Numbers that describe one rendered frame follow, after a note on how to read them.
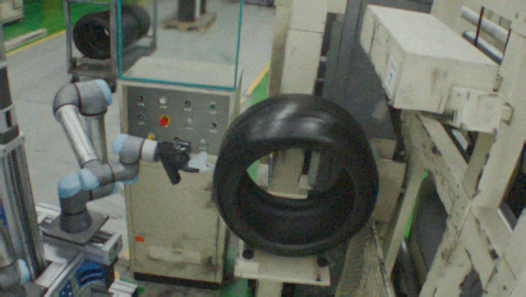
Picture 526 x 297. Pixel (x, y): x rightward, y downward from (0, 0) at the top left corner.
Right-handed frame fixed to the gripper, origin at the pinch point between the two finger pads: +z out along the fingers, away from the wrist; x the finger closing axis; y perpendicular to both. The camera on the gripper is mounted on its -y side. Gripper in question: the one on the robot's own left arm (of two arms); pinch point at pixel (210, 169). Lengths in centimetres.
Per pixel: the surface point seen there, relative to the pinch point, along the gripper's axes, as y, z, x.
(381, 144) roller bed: 7, 69, 39
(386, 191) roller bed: -5, 71, 20
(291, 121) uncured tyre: 28.7, 22.3, -9.0
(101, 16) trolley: -53, -170, 346
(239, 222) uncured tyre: -10.9, 13.6, -12.3
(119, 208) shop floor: -127, -68, 126
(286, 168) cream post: -8.4, 29.2, 26.8
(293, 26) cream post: 50, 18, 27
